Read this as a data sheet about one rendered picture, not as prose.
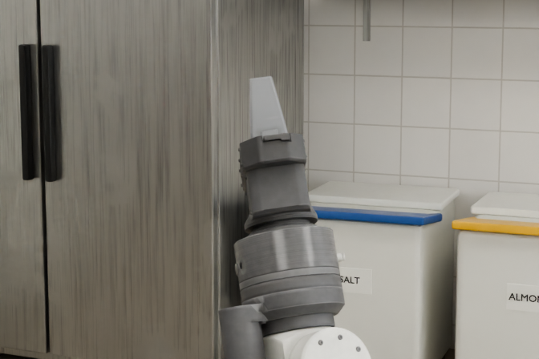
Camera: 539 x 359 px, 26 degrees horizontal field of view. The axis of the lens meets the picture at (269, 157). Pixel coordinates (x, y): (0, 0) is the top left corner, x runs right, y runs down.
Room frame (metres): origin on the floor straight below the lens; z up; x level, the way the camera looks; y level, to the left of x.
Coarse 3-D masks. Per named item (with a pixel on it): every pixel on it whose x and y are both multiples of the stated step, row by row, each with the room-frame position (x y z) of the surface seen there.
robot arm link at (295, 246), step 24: (240, 144) 0.99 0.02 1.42; (264, 144) 0.97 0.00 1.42; (288, 144) 0.97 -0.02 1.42; (240, 168) 1.06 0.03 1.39; (264, 168) 0.98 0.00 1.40; (288, 168) 0.98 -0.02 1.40; (264, 192) 0.97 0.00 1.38; (288, 192) 0.97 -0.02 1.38; (264, 216) 0.98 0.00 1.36; (288, 216) 0.98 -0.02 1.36; (312, 216) 0.99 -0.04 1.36; (240, 240) 0.98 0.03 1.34; (264, 240) 0.96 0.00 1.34; (288, 240) 0.96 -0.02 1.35; (312, 240) 0.96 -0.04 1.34; (240, 264) 0.98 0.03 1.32; (264, 264) 0.95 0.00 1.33; (288, 264) 0.95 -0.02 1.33; (312, 264) 0.95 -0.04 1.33; (336, 264) 0.98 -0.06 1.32; (240, 288) 0.98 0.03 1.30
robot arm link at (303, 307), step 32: (256, 288) 0.95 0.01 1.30; (288, 288) 0.94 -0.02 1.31; (320, 288) 0.95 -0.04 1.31; (224, 320) 0.94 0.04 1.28; (256, 320) 0.94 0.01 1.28; (288, 320) 0.94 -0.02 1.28; (320, 320) 0.95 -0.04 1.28; (224, 352) 0.94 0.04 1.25; (256, 352) 0.93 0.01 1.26; (288, 352) 0.92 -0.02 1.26; (320, 352) 0.90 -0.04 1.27; (352, 352) 0.92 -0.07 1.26
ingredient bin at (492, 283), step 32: (480, 224) 3.85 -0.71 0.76; (512, 224) 3.82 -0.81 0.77; (480, 256) 3.88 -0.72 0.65; (512, 256) 3.84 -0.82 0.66; (480, 288) 3.88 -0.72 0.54; (512, 288) 3.83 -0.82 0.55; (480, 320) 3.87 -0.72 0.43; (512, 320) 3.83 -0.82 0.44; (480, 352) 3.87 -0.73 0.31; (512, 352) 3.83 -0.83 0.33
